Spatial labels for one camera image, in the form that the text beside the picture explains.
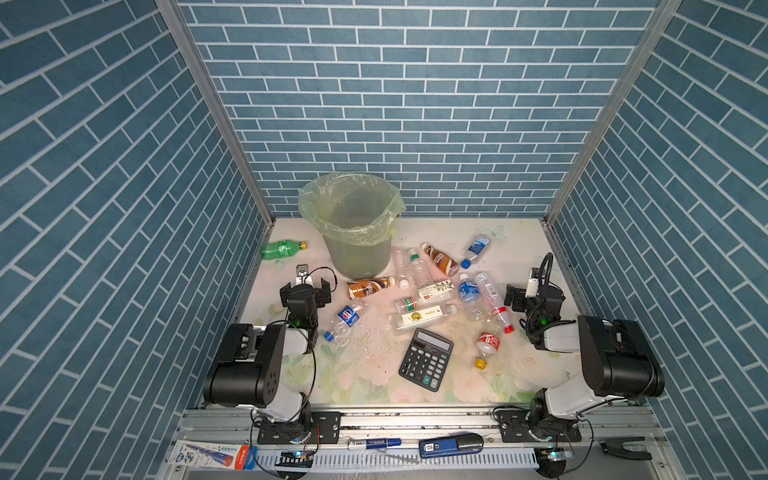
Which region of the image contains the white slotted cable duct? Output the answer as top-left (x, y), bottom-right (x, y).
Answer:
top-left (257, 448), bottom-right (539, 473)

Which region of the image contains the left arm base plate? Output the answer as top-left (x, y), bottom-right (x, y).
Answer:
top-left (255, 411), bottom-right (342, 445)

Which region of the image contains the Pocari Sweat blue label bottle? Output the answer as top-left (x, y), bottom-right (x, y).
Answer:
top-left (458, 273), bottom-right (484, 321)

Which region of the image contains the black desk calculator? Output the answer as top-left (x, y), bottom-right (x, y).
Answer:
top-left (398, 328), bottom-right (454, 392)

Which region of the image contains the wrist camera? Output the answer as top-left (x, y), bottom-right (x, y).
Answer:
top-left (296, 264), bottom-right (314, 286)
top-left (525, 267), bottom-right (540, 298)

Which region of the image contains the crushed Pepsi bottle blue cap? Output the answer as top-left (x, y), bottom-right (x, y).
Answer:
top-left (323, 302), bottom-right (367, 346)

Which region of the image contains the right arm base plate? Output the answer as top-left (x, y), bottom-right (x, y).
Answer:
top-left (491, 406), bottom-right (582, 443)

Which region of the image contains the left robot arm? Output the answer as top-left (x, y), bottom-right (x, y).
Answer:
top-left (203, 278), bottom-right (334, 430)

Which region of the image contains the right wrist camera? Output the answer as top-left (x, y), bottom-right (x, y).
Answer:
top-left (525, 267), bottom-right (540, 298)

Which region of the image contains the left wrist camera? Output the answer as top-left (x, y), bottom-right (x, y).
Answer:
top-left (296, 264), bottom-right (314, 286)

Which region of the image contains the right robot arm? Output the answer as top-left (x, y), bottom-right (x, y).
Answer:
top-left (504, 283), bottom-right (665, 438)

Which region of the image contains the brown coffee bottle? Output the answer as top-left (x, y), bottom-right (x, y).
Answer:
top-left (347, 276), bottom-right (396, 300)

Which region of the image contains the crushed red bottle yellow cap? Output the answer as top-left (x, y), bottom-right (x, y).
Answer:
top-left (474, 331), bottom-right (501, 370)

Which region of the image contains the green plastic bin liner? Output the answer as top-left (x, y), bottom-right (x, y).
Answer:
top-left (298, 172), bottom-right (406, 246)

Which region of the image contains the blue marker pen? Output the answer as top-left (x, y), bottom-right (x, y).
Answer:
top-left (346, 438), bottom-right (402, 451)

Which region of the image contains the blue box cutter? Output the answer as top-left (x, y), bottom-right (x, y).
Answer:
top-left (418, 433), bottom-right (485, 459)

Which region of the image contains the clear empty bottle white cap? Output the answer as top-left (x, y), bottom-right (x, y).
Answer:
top-left (392, 247), bottom-right (411, 290)

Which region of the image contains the toothpaste box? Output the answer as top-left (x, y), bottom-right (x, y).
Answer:
top-left (168, 441), bottom-right (256, 471)

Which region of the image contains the small blue label bottle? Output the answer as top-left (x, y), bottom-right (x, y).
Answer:
top-left (461, 234), bottom-right (491, 269)

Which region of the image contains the brown cafe bottle white swirl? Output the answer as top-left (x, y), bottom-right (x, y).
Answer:
top-left (421, 243), bottom-right (461, 277)

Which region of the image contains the square tea bottle white cap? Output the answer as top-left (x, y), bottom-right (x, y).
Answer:
top-left (390, 303), bottom-right (458, 330)

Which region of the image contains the black spare gripper finger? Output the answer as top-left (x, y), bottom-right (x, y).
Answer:
top-left (600, 437), bottom-right (652, 461)

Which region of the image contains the clear bottle green cap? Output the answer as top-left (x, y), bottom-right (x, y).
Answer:
top-left (408, 248), bottom-right (434, 289)

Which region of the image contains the green plastic soda bottle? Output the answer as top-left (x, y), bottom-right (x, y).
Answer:
top-left (260, 240), bottom-right (307, 260)

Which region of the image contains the aluminium frame rail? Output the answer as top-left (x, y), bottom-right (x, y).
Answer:
top-left (157, 404), bottom-right (685, 480)

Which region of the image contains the clear bottle red label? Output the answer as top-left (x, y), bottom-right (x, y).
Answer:
top-left (474, 272), bottom-right (515, 334)

